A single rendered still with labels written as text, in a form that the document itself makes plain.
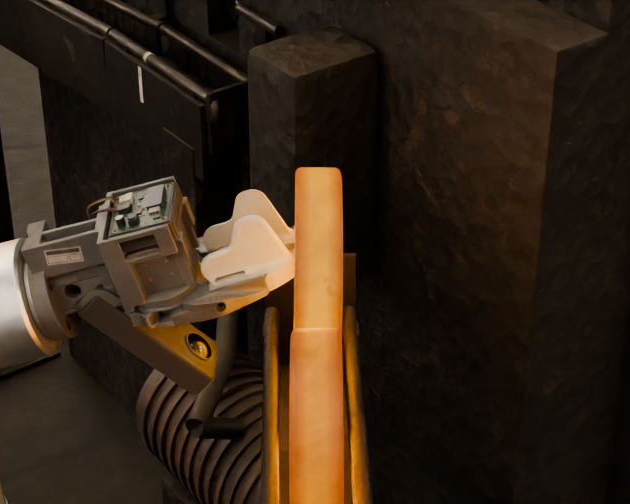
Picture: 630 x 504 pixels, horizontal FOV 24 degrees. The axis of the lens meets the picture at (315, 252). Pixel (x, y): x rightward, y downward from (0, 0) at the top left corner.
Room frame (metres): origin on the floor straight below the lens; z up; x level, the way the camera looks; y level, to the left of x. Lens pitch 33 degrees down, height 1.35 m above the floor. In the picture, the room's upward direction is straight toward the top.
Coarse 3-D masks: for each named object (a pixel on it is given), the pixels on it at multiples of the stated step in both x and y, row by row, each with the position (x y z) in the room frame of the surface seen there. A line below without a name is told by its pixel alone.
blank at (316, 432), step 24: (312, 336) 0.76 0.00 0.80; (336, 336) 0.76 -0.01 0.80; (312, 360) 0.73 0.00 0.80; (336, 360) 0.73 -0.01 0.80; (312, 384) 0.71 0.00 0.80; (336, 384) 0.71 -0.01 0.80; (312, 408) 0.69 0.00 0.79; (336, 408) 0.69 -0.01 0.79; (312, 432) 0.68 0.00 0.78; (336, 432) 0.68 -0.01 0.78; (312, 456) 0.67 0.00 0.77; (336, 456) 0.67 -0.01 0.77; (312, 480) 0.67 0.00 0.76; (336, 480) 0.67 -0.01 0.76
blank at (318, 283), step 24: (312, 168) 0.92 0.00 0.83; (336, 168) 0.92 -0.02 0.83; (312, 192) 0.88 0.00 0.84; (336, 192) 0.88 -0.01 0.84; (312, 216) 0.85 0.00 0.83; (336, 216) 0.85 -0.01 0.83; (312, 240) 0.84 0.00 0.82; (336, 240) 0.84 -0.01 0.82; (312, 264) 0.83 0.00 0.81; (336, 264) 0.83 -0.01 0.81; (312, 288) 0.82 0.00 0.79; (336, 288) 0.82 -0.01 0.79; (312, 312) 0.81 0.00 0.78; (336, 312) 0.81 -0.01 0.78
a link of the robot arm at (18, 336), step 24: (24, 240) 0.90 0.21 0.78; (0, 264) 0.87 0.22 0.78; (24, 264) 0.88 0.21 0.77; (0, 288) 0.85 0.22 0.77; (24, 288) 0.86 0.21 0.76; (0, 312) 0.84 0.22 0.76; (24, 312) 0.84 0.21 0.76; (0, 336) 0.84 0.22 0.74; (24, 336) 0.84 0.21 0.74; (48, 336) 0.86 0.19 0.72; (0, 360) 0.84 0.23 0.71; (24, 360) 0.85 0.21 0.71
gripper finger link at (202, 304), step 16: (208, 288) 0.86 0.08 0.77; (224, 288) 0.85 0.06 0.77; (240, 288) 0.85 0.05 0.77; (256, 288) 0.86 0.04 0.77; (192, 304) 0.84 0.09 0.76; (208, 304) 0.84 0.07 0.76; (224, 304) 0.85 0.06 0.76; (240, 304) 0.85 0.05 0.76; (176, 320) 0.84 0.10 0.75; (192, 320) 0.84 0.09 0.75
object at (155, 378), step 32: (160, 384) 1.07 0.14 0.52; (256, 384) 1.05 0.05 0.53; (160, 416) 1.05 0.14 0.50; (224, 416) 1.01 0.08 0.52; (256, 416) 1.00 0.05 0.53; (160, 448) 1.03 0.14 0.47; (192, 448) 1.00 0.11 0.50; (224, 448) 0.98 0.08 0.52; (256, 448) 0.96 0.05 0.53; (192, 480) 0.99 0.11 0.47; (224, 480) 0.96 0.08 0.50; (256, 480) 0.94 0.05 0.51
